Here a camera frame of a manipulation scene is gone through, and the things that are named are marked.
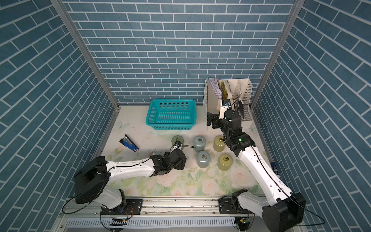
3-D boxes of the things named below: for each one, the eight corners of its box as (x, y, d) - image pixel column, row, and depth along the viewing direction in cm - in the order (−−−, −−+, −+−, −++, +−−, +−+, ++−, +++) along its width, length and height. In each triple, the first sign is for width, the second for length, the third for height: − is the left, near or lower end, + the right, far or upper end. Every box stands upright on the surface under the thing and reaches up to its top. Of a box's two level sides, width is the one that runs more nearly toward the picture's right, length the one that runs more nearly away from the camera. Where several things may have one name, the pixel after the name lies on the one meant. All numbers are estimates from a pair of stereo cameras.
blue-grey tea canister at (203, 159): (197, 167, 89) (197, 161, 82) (197, 157, 94) (197, 150, 86) (209, 167, 89) (210, 161, 82) (208, 157, 94) (209, 150, 87)
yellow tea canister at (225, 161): (218, 170, 88) (220, 165, 81) (217, 160, 93) (219, 153, 86) (230, 170, 88) (233, 165, 81) (228, 160, 93) (231, 153, 86)
